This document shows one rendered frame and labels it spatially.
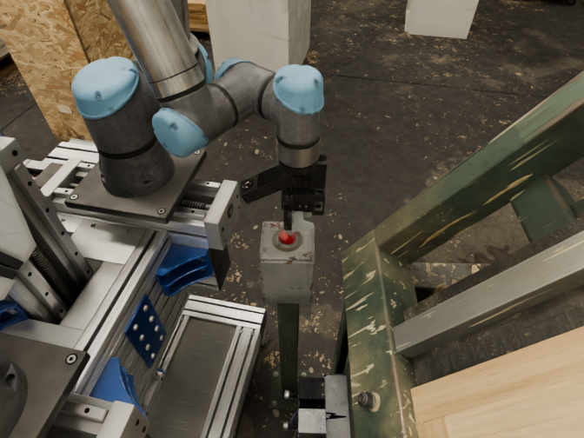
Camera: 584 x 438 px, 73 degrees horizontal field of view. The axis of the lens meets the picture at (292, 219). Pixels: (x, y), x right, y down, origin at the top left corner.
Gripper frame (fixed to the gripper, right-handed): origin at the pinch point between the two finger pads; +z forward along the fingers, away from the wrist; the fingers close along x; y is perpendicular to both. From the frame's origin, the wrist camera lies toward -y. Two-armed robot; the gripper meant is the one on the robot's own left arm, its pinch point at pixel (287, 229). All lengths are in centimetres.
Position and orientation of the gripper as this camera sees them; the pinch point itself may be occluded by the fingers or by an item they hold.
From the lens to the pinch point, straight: 84.0
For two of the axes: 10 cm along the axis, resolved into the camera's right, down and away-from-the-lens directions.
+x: 0.2, -7.4, 6.8
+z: 0.0, 6.8, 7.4
